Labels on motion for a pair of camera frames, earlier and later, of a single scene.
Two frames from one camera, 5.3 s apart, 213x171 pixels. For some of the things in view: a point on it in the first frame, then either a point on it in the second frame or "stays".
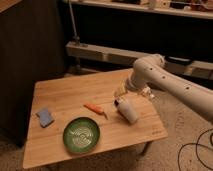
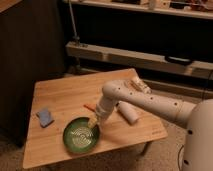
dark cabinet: [32, 48] stays
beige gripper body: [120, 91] to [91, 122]
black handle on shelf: [179, 60] stays
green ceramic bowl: [81, 135] stays
